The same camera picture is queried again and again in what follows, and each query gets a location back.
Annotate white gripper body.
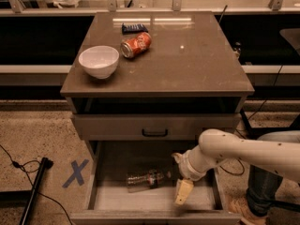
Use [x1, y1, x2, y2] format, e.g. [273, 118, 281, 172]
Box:
[178, 150, 206, 182]

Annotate clear plastic water bottle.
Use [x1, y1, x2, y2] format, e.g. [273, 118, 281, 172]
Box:
[126, 169, 172, 193]

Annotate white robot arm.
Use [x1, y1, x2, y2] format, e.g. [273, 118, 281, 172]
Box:
[172, 129, 300, 205]

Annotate open grey lower drawer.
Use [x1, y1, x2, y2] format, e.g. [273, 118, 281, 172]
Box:
[71, 141, 239, 225]

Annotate grey drawer cabinet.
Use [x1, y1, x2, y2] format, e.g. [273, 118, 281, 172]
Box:
[60, 10, 255, 225]

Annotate closed grey upper drawer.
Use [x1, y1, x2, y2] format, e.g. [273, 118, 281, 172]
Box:
[72, 113, 241, 141]

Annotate tan shoe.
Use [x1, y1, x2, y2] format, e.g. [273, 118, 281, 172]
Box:
[228, 197, 267, 225]

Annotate person leg in jeans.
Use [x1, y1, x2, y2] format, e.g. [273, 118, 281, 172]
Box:
[246, 130, 300, 217]

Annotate blue tape cross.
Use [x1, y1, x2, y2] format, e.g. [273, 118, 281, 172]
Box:
[63, 159, 89, 188]

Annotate orange soda can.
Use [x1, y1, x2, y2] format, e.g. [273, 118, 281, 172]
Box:
[121, 32, 152, 59]

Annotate white ceramic bowl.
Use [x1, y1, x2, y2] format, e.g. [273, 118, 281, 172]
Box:
[79, 46, 119, 79]

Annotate black pole on floor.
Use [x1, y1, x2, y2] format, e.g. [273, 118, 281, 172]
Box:
[19, 157, 53, 225]

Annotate blue snack wrapper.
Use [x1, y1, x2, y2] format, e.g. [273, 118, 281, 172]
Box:
[122, 23, 148, 35]

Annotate black drawer handle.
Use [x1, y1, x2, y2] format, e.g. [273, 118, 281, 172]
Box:
[142, 129, 169, 138]

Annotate black cable right floor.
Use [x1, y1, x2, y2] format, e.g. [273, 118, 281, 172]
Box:
[218, 63, 285, 177]

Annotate black cable floor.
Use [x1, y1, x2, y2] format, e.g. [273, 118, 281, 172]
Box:
[0, 143, 75, 225]
[218, 63, 285, 177]

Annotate black cable left floor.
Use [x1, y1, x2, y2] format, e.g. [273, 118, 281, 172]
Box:
[0, 143, 75, 225]

